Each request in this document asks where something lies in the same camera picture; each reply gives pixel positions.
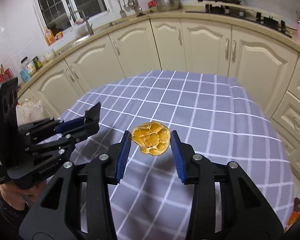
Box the black gas stove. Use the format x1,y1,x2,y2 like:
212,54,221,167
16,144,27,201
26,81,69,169
185,2,293,38

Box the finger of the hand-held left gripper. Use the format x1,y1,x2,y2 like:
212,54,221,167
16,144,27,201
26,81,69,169
24,121,100,161
18,117,88,140

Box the person's left hand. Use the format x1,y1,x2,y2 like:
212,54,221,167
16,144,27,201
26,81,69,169
0,181,47,211

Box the translucent plastic bag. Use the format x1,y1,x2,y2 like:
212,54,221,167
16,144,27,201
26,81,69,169
16,97,44,126

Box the metal faucet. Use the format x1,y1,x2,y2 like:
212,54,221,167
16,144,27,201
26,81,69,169
69,10,94,36

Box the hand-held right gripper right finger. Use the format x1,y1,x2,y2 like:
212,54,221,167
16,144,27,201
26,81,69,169
170,130,284,240

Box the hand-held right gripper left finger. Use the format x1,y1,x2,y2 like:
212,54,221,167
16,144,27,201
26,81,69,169
19,130,132,240

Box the red wire basket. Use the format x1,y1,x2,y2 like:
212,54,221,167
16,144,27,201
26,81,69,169
0,69,16,83

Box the dark kitchen window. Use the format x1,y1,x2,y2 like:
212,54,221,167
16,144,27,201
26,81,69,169
34,0,108,31

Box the blue label jar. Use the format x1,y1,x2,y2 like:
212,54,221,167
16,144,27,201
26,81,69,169
20,57,32,82

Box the orange snack packets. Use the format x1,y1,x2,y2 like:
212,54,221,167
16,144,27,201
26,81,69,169
44,26,64,46

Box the cream kitchen cabinets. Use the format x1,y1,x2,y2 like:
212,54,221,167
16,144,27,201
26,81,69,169
17,17,300,183

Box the steel pot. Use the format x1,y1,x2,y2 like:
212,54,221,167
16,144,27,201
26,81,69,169
154,0,182,12

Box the lumpy yellow orange peel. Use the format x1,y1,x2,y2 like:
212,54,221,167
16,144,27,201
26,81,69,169
131,121,171,157

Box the grey checked tablecloth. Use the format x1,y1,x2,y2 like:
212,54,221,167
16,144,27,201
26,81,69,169
57,70,294,240

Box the orange package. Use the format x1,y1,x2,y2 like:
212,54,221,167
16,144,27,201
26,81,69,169
284,204,300,233

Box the person's left forearm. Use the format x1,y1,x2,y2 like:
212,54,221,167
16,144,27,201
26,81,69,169
0,191,31,231

